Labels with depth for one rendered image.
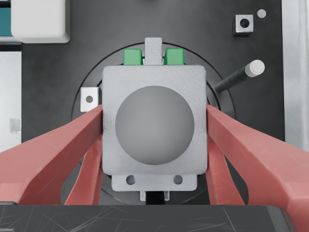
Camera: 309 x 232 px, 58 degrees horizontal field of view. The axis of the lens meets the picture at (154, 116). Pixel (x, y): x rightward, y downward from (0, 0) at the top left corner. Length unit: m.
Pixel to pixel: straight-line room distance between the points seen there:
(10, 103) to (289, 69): 0.29
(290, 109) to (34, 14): 0.24
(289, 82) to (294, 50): 0.03
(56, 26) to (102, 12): 0.04
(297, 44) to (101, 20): 0.19
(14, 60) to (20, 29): 0.08
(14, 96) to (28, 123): 0.07
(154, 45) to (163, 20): 0.11
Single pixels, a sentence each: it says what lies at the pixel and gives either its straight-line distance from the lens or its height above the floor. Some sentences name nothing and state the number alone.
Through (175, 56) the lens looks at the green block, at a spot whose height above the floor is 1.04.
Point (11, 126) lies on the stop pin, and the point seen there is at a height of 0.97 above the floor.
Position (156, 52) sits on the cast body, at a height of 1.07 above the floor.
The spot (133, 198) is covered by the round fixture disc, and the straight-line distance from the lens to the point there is 0.24.
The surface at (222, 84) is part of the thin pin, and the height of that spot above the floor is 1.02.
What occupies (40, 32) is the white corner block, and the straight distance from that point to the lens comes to 0.26.
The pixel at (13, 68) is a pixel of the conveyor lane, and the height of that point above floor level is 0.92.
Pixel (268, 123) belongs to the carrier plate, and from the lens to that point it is 0.27.
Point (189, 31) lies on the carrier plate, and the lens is 0.27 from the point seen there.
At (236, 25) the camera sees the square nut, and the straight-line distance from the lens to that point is 0.27.
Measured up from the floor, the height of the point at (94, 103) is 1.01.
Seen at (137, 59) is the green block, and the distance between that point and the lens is 0.19.
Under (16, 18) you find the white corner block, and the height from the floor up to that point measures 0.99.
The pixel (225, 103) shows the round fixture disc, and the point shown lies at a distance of 0.24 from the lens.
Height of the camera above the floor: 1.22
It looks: 88 degrees down
